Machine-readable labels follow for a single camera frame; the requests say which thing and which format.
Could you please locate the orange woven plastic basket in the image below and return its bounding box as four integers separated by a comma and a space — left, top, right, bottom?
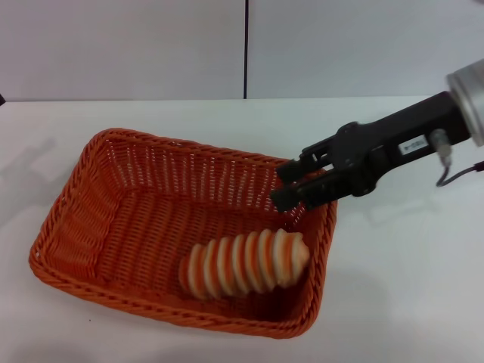
28, 127, 339, 338

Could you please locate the grey right gripper cable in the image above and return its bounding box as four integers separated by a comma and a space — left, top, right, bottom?
430, 128, 484, 188

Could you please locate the striped orange white bread loaf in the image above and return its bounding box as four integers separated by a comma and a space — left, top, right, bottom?
178, 228, 311, 302

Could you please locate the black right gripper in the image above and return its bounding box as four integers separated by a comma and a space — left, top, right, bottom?
271, 90, 474, 213

